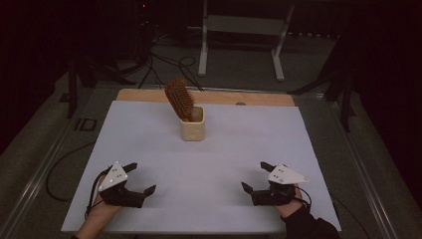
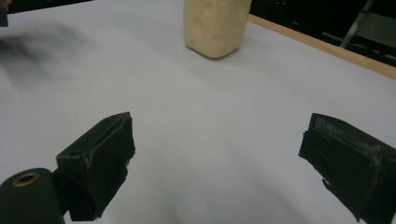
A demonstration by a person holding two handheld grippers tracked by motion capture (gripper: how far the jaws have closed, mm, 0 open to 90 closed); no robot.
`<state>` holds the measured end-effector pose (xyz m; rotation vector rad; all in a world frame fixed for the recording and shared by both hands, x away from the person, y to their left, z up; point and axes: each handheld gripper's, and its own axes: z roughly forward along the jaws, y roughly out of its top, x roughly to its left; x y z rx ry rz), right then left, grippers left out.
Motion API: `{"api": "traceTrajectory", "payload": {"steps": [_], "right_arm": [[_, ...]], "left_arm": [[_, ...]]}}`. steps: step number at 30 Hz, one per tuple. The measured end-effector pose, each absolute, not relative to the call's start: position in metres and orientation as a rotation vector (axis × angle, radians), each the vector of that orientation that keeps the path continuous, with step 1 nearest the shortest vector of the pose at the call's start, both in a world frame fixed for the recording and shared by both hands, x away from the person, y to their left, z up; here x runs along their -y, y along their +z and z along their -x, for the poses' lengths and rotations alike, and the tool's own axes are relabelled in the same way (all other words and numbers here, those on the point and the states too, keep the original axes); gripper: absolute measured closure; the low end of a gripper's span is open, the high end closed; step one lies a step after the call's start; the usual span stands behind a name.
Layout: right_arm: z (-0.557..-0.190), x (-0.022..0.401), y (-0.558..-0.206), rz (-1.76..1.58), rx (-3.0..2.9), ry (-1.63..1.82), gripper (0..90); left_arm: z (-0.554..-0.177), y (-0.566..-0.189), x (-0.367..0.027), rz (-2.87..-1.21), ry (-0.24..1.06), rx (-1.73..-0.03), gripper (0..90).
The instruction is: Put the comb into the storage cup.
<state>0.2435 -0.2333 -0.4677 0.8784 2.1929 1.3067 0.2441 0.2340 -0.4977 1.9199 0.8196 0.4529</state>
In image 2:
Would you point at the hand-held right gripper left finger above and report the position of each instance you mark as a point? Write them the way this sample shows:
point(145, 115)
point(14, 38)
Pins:
point(96, 161)

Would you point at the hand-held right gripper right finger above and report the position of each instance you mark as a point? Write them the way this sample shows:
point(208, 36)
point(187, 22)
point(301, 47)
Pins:
point(355, 168)

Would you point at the cream dimpled square cup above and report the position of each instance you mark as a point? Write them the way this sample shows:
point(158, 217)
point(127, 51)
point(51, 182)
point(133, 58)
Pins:
point(216, 26)

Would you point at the grey flat panel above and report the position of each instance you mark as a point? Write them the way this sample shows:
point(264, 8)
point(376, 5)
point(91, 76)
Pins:
point(378, 29)

